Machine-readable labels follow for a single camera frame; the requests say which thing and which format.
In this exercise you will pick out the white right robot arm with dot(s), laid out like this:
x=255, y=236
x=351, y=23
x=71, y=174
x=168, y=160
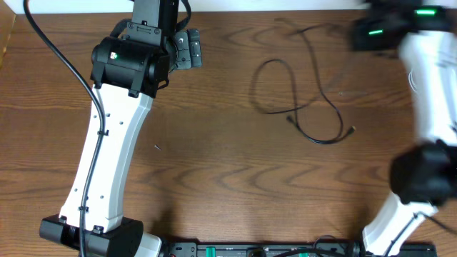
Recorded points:
x=423, y=178

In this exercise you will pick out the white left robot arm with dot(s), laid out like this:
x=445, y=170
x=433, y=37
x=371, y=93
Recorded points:
x=129, y=67

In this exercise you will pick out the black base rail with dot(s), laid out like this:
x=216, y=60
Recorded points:
x=321, y=248

